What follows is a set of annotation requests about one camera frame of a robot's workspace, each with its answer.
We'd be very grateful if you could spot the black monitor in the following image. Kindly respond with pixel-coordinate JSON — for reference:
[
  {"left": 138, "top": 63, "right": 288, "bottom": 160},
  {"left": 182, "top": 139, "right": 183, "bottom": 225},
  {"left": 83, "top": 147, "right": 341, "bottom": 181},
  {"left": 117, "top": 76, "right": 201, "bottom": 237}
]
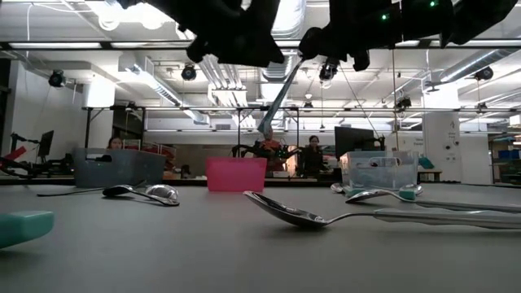
[
  {"left": 37, "top": 129, "right": 55, "bottom": 164},
  {"left": 334, "top": 125, "right": 386, "bottom": 160}
]

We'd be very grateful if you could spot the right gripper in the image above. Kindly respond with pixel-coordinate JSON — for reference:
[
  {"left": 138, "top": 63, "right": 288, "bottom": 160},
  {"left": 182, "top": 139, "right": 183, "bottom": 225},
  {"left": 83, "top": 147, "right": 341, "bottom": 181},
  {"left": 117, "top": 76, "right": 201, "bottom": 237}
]
[{"left": 300, "top": 0, "right": 404, "bottom": 71}]

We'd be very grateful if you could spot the shelf with blue bins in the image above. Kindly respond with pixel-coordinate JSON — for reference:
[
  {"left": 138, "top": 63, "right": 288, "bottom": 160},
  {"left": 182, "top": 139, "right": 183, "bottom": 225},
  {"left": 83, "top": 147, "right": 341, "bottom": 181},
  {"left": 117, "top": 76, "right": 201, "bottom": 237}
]
[{"left": 488, "top": 133, "right": 521, "bottom": 185}]

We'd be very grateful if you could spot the black ceiling spot lamp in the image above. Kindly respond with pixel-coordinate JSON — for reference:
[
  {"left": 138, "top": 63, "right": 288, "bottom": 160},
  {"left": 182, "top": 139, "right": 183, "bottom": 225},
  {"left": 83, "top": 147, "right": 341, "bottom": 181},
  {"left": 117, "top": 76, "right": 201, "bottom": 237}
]
[
  {"left": 180, "top": 63, "right": 198, "bottom": 82},
  {"left": 318, "top": 59, "right": 339, "bottom": 82},
  {"left": 47, "top": 68, "right": 67, "bottom": 89},
  {"left": 474, "top": 65, "right": 495, "bottom": 81}
]

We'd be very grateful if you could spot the black overhead frame beam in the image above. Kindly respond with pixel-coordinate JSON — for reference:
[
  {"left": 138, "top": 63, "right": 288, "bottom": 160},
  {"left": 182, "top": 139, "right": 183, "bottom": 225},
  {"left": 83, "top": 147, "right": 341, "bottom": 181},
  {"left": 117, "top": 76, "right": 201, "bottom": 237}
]
[{"left": 0, "top": 39, "right": 521, "bottom": 50}]

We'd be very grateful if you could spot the white pillar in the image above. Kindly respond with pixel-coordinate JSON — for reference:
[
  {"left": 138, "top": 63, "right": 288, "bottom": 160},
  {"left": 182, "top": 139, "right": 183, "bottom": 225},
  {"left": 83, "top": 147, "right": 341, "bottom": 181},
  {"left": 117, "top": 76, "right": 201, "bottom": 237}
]
[{"left": 422, "top": 112, "right": 463, "bottom": 182}]

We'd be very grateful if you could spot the red plastic bin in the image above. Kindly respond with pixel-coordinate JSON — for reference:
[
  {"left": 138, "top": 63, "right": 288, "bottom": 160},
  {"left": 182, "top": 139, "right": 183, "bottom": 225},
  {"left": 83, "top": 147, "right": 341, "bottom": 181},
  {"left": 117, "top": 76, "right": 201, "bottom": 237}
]
[{"left": 205, "top": 156, "right": 269, "bottom": 193}]

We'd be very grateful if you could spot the clear plastic bin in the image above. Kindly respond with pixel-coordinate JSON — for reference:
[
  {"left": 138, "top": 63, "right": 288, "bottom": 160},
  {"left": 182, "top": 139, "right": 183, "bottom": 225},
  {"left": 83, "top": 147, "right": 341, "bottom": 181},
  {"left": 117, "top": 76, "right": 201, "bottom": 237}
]
[{"left": 340, "top": 150, "right": 420, "bottom": 192}]

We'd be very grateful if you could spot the silver air duct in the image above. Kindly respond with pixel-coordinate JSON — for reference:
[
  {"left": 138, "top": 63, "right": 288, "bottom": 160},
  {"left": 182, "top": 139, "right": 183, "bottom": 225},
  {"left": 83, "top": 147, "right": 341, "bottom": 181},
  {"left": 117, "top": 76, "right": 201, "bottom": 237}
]
[{"left": 260, "top": 0, "right": 307, "bottom": 82}]

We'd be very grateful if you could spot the black spoon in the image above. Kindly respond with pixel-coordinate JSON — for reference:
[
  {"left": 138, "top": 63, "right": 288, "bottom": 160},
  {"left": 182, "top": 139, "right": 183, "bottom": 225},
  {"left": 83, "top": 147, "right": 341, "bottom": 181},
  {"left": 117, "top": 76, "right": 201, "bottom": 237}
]
[
  {"left": 101, "top": 184, "right": 181, "bottom": 208},
  {"left": 36, "top": 180, "right": 148, "bottom": 198}
]

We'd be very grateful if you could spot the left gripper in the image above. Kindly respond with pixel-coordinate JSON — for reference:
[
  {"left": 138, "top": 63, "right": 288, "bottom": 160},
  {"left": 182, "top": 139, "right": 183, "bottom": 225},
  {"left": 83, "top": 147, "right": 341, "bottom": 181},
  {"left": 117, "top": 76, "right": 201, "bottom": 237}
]
[{"left": 178, "top": 0, "right": 286, "bottom": 68}]

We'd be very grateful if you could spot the solid teal handle spoon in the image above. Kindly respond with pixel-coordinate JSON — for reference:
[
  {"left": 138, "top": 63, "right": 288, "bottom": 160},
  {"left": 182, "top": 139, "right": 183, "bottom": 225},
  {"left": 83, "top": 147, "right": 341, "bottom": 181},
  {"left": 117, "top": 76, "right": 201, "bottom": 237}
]
[
  {"left": 397, "top": 183, "right": 424, "bottom": 201},
  {"left": 0, "top": 210, "right": 55, "bottom": 250},
  {"left": 330, "top": 181, "right": 356, "bottom": 199}
]

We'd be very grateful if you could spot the black background table frame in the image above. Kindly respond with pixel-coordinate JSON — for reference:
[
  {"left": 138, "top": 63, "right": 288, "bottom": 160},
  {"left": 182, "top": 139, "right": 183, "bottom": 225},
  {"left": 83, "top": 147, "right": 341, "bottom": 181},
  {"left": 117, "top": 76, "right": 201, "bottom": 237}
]
[{"left": 83, "top": 105, "right": 301, "bottom": 150}]

